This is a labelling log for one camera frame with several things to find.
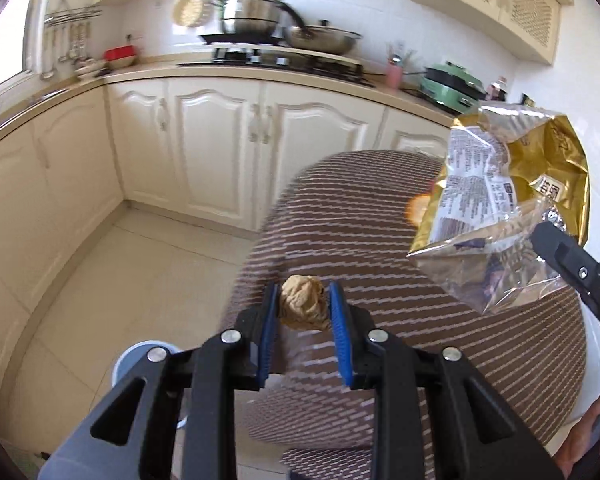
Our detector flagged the beige kitchen countertop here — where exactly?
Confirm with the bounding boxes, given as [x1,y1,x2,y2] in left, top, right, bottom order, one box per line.
[0,52,481,156]

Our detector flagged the green electric cooker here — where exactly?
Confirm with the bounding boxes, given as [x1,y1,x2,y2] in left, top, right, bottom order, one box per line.
[419,61,487,115]

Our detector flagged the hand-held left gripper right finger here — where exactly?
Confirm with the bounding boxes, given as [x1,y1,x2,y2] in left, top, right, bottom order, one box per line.
[328,281,565,480]

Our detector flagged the round woven trivet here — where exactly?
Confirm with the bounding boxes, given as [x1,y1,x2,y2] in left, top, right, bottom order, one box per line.
[172,0,211,27]

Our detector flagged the brown paper ball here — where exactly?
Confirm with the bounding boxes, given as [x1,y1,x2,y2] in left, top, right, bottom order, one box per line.
[278,274,332,332]

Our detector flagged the cream lower kitchen cabinets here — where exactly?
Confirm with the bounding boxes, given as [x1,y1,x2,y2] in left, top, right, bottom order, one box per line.
[0,77,456,356]

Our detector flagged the black frying pan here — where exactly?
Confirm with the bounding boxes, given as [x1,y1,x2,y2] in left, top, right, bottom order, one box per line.
[197,30,286,46]

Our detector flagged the red bowl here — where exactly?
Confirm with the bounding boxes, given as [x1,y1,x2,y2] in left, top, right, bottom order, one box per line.
[103,45,138,68]

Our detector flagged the steel wok with lid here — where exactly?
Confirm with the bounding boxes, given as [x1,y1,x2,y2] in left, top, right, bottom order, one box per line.
[282,21,363,56]

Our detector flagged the pink utensil holder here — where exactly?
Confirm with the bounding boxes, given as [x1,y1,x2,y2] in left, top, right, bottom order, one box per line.
[384,42,416,90]

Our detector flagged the cream lattice wall cabinet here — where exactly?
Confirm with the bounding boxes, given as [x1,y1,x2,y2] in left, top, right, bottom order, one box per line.
[405,0,576,65]

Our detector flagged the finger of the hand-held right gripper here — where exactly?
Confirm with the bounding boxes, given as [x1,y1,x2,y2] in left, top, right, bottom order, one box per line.
[528,221,600,376]

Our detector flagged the round light blue stool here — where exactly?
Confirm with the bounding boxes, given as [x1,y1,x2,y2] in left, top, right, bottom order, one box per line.
[111,341,191,431]

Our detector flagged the hanging utensil rack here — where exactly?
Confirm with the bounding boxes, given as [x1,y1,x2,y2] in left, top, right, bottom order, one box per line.
[40,0,103,81]

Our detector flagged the gold and clear snack bag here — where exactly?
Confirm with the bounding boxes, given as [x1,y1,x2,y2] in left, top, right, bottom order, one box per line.
[406,101,592,317]

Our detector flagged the black gas stove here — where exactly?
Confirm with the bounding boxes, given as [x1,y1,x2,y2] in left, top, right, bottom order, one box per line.
[177,45,376,87]

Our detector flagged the window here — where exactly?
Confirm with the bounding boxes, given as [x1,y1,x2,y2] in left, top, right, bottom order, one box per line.
[0,0,46,111]

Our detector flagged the person's right hand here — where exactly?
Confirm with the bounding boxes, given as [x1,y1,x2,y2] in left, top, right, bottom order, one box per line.
[555,389,600,472]

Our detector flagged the stacked steel pots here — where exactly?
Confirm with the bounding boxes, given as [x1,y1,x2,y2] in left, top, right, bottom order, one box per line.
[219,0,286,36]

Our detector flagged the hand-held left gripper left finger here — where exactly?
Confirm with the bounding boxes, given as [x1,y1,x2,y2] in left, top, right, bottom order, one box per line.
[37,282,282,480]

